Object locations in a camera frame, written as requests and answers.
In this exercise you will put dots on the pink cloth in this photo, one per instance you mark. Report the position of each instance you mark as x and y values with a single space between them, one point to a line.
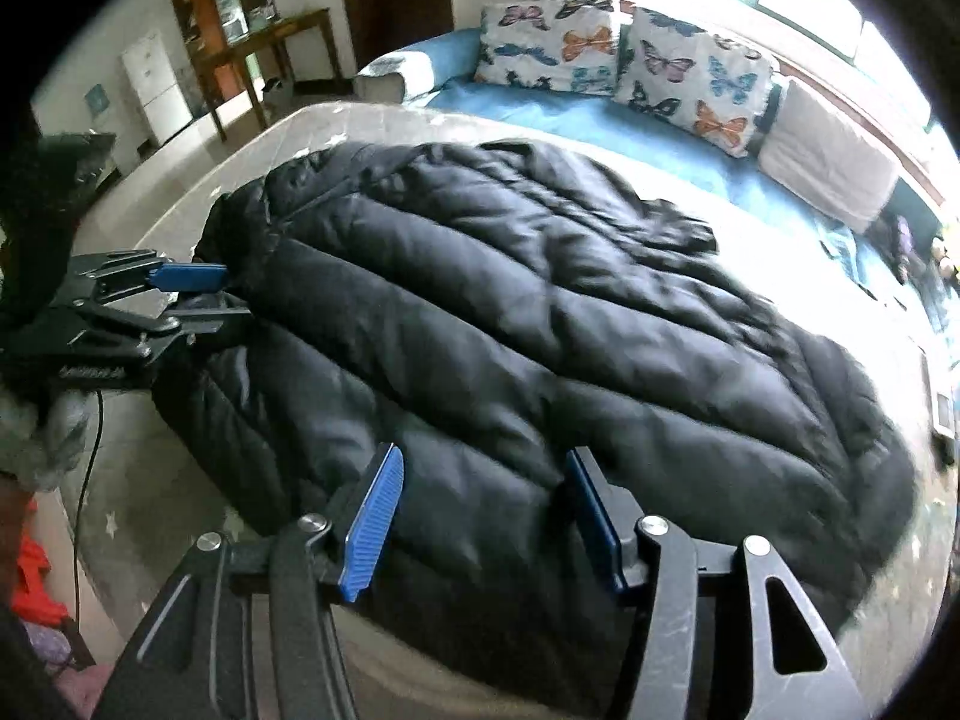
56 656

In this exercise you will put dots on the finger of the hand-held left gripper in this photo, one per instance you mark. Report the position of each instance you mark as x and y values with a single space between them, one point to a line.
210 310
191 277

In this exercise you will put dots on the blue covered sofa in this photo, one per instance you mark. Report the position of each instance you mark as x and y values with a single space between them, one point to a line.
600 127

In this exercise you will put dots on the white cabinet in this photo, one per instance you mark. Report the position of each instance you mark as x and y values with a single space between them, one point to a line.
154 90

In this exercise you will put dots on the white cushion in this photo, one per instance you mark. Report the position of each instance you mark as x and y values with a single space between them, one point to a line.
825 150

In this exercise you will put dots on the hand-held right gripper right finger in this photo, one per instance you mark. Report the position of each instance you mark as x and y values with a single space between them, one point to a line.
592 517

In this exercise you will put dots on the butterfly print pillow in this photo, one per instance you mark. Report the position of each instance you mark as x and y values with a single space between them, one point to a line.
690 82
555 45

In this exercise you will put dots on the wooden table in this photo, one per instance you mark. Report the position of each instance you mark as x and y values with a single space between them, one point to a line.
285 26

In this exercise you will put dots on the black puffer jacket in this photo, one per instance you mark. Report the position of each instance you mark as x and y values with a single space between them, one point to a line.
525 315

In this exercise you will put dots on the grey bin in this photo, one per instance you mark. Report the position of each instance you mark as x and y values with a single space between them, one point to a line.
275 94

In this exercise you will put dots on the red cloth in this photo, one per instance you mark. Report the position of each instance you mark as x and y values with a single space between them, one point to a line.
34 577

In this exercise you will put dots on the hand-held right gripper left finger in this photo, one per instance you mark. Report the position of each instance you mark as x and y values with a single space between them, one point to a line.
373 532

